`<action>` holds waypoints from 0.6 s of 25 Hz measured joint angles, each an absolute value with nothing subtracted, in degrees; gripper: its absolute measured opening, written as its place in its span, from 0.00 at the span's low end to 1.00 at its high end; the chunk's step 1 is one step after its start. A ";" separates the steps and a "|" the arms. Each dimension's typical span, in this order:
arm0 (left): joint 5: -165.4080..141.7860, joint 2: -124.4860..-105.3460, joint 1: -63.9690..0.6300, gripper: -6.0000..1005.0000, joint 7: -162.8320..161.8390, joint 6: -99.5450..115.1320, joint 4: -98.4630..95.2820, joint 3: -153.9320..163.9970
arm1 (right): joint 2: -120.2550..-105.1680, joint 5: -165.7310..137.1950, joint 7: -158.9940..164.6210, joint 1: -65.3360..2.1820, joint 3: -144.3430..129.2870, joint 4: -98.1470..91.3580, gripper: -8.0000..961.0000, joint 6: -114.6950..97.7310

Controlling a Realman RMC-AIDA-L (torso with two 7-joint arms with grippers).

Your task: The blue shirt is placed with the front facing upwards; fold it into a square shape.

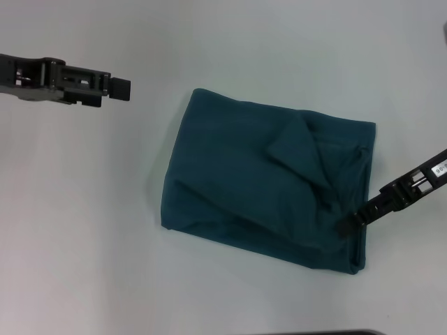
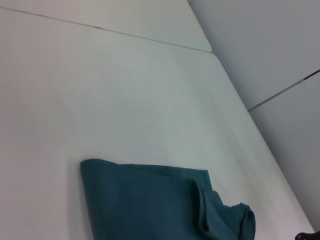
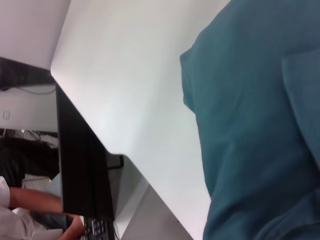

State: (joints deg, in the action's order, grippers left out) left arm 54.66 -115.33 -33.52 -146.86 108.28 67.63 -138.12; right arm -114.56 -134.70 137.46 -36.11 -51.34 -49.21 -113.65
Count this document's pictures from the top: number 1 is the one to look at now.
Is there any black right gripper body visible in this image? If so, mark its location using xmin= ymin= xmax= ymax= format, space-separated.
xmin=379 ymin=147 xmax=447 ymax=213

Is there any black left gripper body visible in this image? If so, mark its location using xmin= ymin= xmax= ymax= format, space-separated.
xmin=0 ymin=52 xmax=68 ymax=105

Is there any teal t-shirt with beige letters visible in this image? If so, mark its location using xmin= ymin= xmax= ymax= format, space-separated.
xmin=161 ymin=87 xmax=378 ymax=276

